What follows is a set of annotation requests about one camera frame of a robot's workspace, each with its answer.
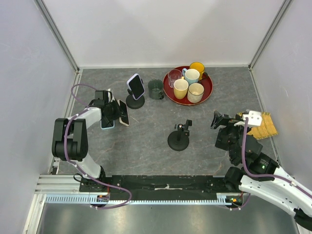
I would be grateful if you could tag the dark green mug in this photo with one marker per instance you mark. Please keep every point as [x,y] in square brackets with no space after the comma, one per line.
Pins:
[156,89]

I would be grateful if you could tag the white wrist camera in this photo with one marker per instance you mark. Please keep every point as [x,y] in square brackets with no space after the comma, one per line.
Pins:
[254,119]
[110,95]

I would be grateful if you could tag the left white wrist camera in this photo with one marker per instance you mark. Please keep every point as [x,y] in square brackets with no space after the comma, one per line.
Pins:
[110,95]

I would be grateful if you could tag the slotted cable duct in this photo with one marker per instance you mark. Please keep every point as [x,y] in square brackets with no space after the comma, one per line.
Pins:
[103,200]

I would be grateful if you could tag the woven bamboo mat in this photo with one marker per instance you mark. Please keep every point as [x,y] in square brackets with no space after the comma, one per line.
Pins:
[266,130]

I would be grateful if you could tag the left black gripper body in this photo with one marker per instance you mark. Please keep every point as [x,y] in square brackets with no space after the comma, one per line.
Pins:
[114,111]

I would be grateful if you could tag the red round tray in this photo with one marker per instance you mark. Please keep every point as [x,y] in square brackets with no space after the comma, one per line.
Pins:
[206,82]

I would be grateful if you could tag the cream case phone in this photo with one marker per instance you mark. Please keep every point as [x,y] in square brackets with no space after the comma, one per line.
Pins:
[124,118]

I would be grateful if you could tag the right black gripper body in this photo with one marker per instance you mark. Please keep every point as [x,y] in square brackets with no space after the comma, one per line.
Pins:
[231,130]

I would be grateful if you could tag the pale yellow cup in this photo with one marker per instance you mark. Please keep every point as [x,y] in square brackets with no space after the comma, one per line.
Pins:
[180,88]

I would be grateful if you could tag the blue case phone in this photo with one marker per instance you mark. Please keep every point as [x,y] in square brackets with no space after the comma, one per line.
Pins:
[106,123]

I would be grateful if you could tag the purple case phone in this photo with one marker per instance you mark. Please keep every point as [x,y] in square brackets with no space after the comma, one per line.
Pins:
[135,85]

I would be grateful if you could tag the black phone stand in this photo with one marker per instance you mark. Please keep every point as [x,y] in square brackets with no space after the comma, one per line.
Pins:
[178,140]
[132,103]

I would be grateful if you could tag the orange yellow mug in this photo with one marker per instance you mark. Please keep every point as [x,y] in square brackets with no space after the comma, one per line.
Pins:
[199,67]

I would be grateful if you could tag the light blue mug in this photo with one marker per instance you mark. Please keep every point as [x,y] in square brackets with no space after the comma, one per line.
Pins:
[191,75]

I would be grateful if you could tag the clear glass cup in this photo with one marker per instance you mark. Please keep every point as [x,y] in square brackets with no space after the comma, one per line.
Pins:
[173,75]

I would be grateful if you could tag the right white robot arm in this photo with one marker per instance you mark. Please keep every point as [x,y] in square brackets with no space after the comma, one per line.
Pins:
[256,173]

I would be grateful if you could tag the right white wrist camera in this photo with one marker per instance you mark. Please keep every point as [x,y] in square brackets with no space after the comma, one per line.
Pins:
[254,119]

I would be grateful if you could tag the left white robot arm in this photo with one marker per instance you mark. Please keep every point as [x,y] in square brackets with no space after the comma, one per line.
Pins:
[70,137]

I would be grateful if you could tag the beige ceramic cup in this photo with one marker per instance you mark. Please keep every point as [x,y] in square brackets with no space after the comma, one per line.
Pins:
[195,92]

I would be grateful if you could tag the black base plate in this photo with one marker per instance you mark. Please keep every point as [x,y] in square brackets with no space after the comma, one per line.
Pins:
[169,187]

